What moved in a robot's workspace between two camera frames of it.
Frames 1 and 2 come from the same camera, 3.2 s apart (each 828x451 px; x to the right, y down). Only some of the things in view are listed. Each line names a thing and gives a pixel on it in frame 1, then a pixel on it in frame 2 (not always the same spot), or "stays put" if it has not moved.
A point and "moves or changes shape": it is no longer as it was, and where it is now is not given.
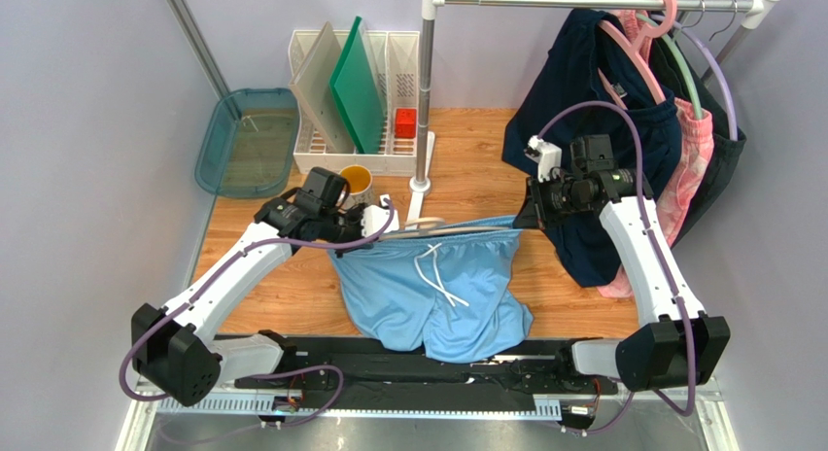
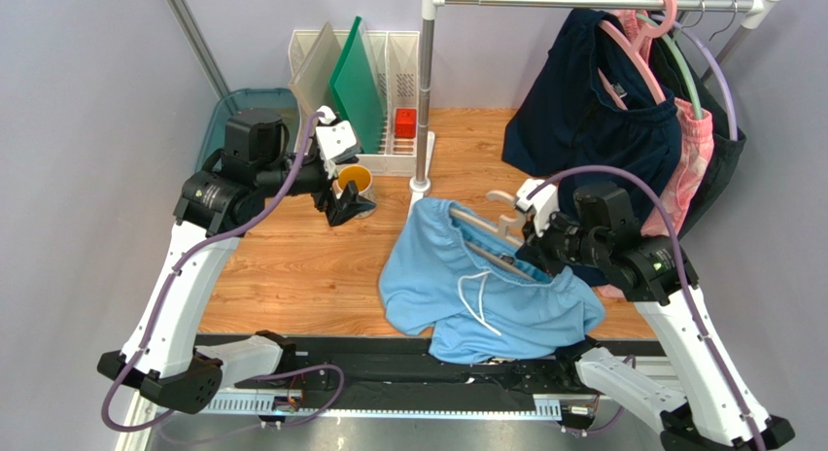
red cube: (405, 123) stays put
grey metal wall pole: (195, 39) stays put
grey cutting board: (311, 84) stays put
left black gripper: (357, 214) to (339, 210)
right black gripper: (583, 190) to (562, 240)
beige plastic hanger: (430, 226) to (510, 222)
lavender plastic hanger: (685, 27) stays put
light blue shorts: (445, 294) moves or changes shape
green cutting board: (356, 84) stays put
